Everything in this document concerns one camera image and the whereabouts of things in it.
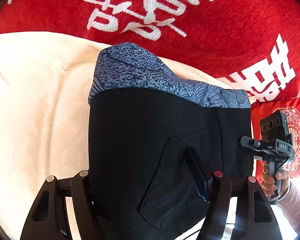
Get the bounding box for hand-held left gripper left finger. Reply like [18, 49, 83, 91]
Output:
[20, 169, 98, 240]

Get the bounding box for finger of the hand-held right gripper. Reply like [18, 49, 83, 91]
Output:
[240, 135, 275, 151]
[252, 151, 271, 161]

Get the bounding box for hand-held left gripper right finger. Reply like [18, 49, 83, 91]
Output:
[185, 147, 283, 240]

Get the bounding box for black pants with blue waistband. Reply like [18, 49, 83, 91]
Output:
[87, 42, 255, 240]

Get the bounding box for person's right forearm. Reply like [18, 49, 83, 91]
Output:
[276, 182, 300, 237]

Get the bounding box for person's right hand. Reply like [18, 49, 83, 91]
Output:
[261, 165, 290, 198]

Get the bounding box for red patterned pillow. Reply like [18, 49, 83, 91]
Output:
[250, 97, 300, 178]

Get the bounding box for cream blanket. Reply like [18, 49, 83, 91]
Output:
[0, 31, 252, 240]

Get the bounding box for red blanket with white print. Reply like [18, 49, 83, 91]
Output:
[0, 0, 300, 103]

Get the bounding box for white bracelet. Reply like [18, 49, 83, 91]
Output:
[278, 183, 291, 201]

